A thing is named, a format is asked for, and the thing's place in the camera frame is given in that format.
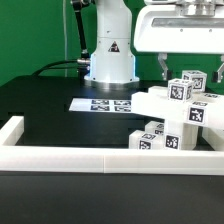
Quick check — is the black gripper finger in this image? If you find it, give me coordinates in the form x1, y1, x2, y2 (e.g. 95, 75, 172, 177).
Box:
158, 53, 172, 81
214, 55, 224, 83

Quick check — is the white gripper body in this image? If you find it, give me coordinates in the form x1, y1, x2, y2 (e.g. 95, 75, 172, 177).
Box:
134, 0, 224, 54

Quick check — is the white chair back piece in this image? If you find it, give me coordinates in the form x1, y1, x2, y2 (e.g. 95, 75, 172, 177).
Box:
131, 89, 224, 130

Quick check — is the white chair seat piece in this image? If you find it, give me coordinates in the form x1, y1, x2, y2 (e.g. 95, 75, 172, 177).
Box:
164, 120, 198, 150

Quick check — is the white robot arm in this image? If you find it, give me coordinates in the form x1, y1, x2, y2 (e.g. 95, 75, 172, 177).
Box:
84, 0, 224, 88

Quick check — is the white marker sheet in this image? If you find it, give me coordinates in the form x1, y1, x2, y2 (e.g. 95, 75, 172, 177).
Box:
69, 98, 131, 113

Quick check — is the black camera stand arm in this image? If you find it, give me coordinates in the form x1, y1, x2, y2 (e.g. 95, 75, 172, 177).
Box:
69, 0, 92, 79

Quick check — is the black cable bundle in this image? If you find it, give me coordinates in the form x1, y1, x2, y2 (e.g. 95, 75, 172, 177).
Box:
31, 59, 91, 77

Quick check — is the white U-shaped fence frame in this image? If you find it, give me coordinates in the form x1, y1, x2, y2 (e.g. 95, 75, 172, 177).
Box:
0, 116, 224, 176

